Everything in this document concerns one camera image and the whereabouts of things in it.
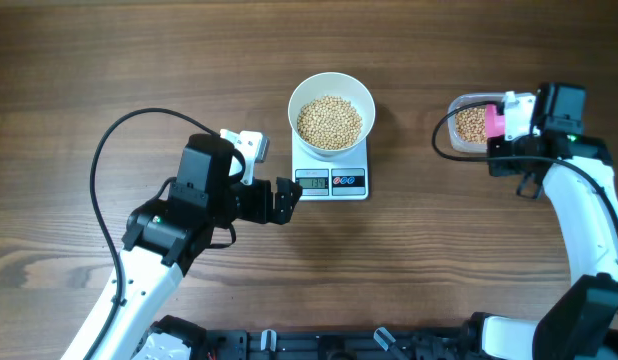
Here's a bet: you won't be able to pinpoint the black left camera cable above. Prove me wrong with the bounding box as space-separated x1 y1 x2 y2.
81 106 223 360

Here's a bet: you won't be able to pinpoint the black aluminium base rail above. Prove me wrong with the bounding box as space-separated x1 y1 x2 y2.
148 314 555 360

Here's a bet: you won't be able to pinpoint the pile of yellow soybeans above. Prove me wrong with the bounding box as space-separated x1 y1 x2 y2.
455 107 487 144

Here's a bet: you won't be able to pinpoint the white round bowl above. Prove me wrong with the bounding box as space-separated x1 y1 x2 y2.
287 72 376 157

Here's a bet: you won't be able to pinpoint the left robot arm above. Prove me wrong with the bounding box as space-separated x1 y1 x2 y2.
64 134 302 359

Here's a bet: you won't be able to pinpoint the pink plastic scoop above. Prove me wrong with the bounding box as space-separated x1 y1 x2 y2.
484 104 506 138

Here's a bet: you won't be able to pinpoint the soybeans in white bowl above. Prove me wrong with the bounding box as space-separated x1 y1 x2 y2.
297 95 362 150

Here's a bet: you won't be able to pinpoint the clear plastic container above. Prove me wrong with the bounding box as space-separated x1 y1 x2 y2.
447 93 504 154

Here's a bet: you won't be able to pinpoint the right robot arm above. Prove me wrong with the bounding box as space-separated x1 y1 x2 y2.
453 83 618 359

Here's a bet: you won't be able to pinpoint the white digital kitchen scale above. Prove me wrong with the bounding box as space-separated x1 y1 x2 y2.
292 134 370 201

